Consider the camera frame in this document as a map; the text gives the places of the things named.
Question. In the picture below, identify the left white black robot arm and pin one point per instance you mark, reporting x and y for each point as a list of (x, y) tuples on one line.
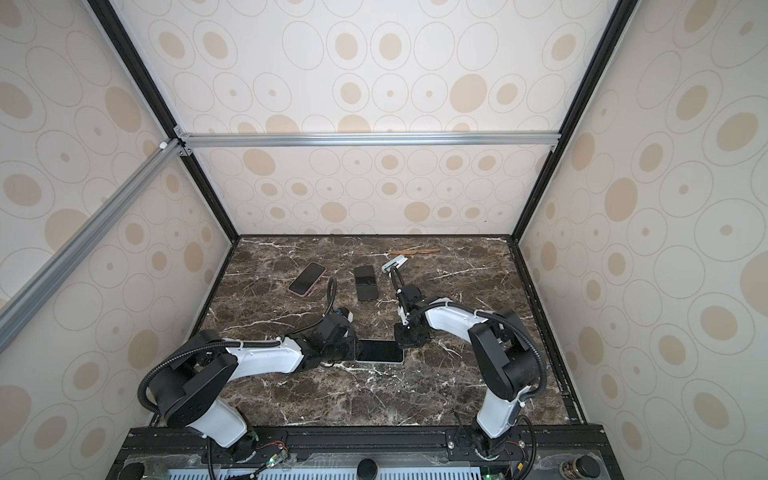
[(184, 389)]

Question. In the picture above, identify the light blue phone case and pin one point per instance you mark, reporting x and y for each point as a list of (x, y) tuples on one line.
[(381, 362)]

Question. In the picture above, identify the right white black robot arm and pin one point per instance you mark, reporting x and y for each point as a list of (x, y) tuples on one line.
[(510, 364)]

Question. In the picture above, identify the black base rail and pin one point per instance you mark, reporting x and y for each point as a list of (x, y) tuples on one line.
[(436, 452)]

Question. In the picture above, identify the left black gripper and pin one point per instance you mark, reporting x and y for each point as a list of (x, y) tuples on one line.
[(351, 341)]

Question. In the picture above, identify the black knob centre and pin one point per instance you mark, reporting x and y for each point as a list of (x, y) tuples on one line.
[(367, 469)]

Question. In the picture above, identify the black phone case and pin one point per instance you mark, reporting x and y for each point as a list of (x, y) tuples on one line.
[(366, 283)]

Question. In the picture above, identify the round button right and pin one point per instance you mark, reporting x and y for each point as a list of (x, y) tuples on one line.
[(580, 468)]

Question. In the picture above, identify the diagonal aluminium rail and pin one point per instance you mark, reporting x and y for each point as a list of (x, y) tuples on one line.
[(22, 308)]

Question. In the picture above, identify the white stapler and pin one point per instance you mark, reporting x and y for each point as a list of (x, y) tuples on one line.
[(394, 263)]

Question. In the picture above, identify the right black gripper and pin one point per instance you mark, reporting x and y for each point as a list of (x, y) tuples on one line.
[(401, 339)]

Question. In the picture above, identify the horizontal aluminium rail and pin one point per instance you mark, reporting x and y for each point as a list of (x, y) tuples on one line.
[(371, 139)]

